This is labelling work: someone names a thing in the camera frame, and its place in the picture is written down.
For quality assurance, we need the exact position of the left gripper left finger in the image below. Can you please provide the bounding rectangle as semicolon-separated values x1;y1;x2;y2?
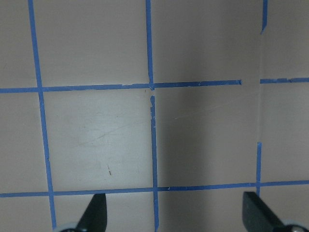
76;193;107;232

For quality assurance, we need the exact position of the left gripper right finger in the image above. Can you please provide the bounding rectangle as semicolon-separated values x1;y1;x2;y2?
242;191;309;232

